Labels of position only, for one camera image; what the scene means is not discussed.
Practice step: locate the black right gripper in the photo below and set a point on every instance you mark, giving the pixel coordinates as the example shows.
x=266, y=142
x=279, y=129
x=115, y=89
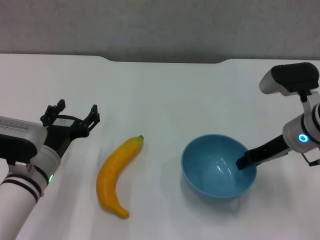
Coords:
x=270, y=150

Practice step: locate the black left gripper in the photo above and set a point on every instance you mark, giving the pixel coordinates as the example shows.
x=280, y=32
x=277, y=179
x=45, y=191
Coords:
x=62, y=132

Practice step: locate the blue bowl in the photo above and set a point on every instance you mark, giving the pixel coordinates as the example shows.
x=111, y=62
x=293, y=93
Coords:
x=212, y=172

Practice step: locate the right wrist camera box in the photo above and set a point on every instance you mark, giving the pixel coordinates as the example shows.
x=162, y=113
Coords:
x=292, y=76

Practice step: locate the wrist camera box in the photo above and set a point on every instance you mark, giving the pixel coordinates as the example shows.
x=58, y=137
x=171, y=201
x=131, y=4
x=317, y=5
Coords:
x=17, y=140
x=292, y=76

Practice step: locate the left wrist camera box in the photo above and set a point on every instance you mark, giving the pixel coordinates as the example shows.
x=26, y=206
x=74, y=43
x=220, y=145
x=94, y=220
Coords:
x=17, y=140

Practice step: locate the yellow banana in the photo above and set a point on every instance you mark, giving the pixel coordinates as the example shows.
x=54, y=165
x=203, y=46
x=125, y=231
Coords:
x=112, y=172

